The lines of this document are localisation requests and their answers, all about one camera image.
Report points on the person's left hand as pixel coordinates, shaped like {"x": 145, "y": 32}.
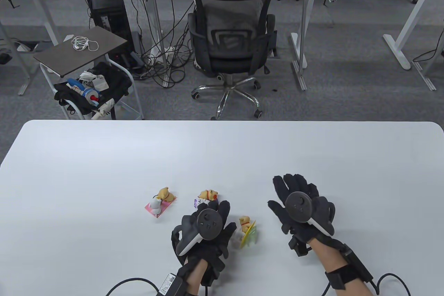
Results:
{"x": 215, "y": 251}

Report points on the person's right hand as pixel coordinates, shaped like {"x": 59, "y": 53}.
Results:
{"x": 295, "y": 183}

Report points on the black white controller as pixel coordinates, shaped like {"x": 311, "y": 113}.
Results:
{"x": 300, "y": 205}
{"x": 208, "y": 223}

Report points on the yellow green base bear ornament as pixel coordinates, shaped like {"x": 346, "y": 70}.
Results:
{"x": 246, "y": 228}

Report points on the purple base bear ornament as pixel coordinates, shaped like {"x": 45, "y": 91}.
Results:
{"x": 207, "y": 196}

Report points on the pink base bear ornament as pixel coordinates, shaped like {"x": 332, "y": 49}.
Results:
{"x": 161, "y": 202}

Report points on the person's right forearm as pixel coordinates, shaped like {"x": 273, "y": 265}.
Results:
{"x": 329, "y": 258}

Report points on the person's left forearm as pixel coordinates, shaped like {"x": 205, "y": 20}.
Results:
{"x": 196, "y": 275}

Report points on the black mesh office chair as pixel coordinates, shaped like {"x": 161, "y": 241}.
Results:
{"x": 229, "y": 63}

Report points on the white power strip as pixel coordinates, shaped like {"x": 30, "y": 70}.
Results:
{"x": 166, "y": 53}

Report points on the black bag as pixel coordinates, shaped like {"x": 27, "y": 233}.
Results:
{"x": 114, "y": 81}

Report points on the side cart with grey top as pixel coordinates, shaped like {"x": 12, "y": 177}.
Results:
{"x": 79, "y": 49}

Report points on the white earphones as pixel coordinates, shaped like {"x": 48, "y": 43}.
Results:
{"x": 77, "y": 45}

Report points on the black computer tower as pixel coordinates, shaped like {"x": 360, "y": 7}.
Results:
{"x": 111, "y": 15}

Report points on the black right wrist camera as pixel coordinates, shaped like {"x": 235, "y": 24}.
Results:
{"x": 359, "y": 264}

